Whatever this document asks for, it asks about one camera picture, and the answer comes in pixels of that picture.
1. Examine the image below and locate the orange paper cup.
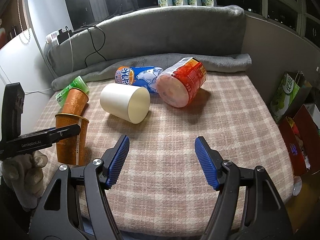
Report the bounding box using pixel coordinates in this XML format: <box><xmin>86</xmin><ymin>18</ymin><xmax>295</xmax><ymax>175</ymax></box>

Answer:
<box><xmin>55</xmin><ymin>113</ymin><xmax>89</xmax><ymax>166</ymax></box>
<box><xmin>61</xmin><ymin>88</ymin><xmax>89</xmax><ymax>115</ymax></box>

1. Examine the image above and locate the white paper cup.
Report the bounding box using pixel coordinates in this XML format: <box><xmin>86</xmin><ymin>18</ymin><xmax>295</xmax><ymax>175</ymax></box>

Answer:
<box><xmin>100</xmin><ymin>83</ymin><xmax>151</xmax><ymax>124</ymax></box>

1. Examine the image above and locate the green tea paper cup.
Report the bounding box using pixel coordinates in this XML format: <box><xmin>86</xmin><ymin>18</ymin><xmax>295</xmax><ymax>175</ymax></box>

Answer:
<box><xmin>55</xmin><ymin>76</ymin><xmax>89</xmax><ymax>107</ymax></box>

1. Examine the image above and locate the white gloved left hand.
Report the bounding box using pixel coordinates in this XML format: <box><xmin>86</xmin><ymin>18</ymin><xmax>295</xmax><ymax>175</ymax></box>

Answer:
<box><xmin>1</xmin><ymin>151</ymin><xmax>48</xmax><ymax>210</ymax></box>

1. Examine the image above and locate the pink plaid table cloth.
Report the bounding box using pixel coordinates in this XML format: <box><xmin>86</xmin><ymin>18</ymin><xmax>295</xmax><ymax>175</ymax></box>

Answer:
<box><xmin>34</xmin><ymin>71</ymin><xmax>295</xmax><ymax>233</ymax></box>

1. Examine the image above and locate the red instant noodle bowl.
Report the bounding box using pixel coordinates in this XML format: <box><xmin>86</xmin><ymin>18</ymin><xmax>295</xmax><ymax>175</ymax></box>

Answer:
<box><xmin>156</xmin><ymin>57</ymin><xmax>207</xmax><ymax>108</ymax></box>

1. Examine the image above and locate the blue Arctic Ocean can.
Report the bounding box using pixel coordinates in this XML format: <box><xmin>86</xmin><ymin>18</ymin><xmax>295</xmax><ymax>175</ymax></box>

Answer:
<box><xmin>114</xmin><ymin>66</ymin><xmax>163</xmax><ymax>94</ymax></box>

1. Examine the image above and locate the red gift box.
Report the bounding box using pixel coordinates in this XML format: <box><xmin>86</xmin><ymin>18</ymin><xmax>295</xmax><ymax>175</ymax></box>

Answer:
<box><xmin>279</xmin><ymin>103</ymin><xmax>319</xmax><ymax>176</ymax></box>

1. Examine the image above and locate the green carton box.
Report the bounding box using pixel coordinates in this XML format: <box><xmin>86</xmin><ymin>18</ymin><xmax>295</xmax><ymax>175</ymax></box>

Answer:
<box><xmin>270</xmin><ymin>72</ymin><xmax>312</xmax><ymax>123</ymax></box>

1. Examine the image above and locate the white power strip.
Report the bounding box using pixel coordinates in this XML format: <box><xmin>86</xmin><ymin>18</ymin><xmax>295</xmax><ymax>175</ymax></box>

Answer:
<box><xmin>46</xmin><ymin>30</ymin><xmax>59</xmax><ymax>47</ymax></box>

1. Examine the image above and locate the black power adapter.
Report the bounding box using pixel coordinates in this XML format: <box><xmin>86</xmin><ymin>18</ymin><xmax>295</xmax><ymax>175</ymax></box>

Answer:
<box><xmin>57</xmin><ymin>29</ymin><xmax>73</xmax><ymax>45</ymax></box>

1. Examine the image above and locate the grey blanket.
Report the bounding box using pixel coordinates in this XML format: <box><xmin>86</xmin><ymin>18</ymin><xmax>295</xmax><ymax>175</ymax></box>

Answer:
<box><xmin>45</xmin><ymin>5</ymin><xmax>252</xmax><ymax>91</ymax></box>

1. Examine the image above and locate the white charger cable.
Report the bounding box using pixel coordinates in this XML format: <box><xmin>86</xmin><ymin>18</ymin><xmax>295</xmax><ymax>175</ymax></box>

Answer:
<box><xmin>0</xmin><ymin>36</ymin><xmax>75</xmax><ymax>95</ymax></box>

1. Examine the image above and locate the black cable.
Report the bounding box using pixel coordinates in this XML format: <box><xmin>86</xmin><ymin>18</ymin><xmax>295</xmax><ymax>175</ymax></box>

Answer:
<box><xmin>65</xmin><ymin>24</ymin><xmax>107</xmax><ymax>68</ymax></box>

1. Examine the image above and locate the white bead curtain chain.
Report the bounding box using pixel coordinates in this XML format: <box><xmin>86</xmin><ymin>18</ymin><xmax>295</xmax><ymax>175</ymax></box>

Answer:
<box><xmin>16</xmin><ymin>0</ymin><xmax>32</xmax><ymax>46</ymax></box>

